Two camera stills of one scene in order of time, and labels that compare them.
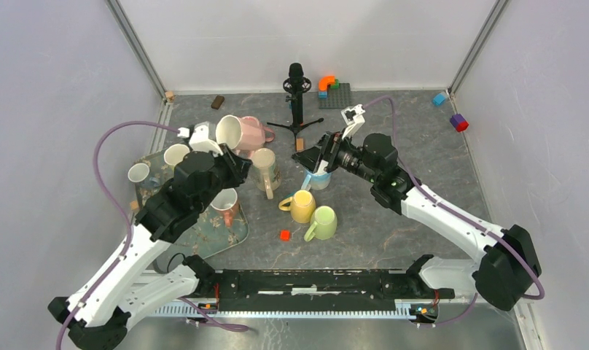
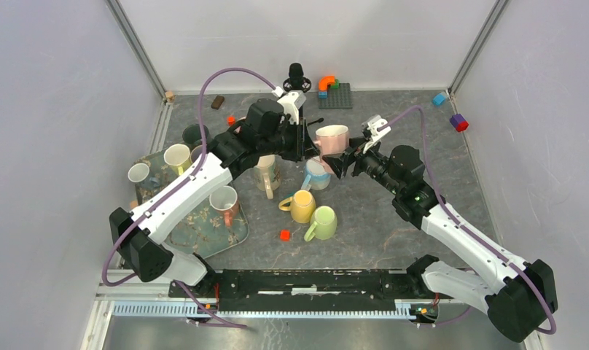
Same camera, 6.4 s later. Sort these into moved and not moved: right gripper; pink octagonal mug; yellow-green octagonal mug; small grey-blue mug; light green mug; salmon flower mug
Moved: pink octagonal mug; right gripper
Not moved: salmon flower mug; yellow-green octagonal mug; small grey-blue mug; light green mug
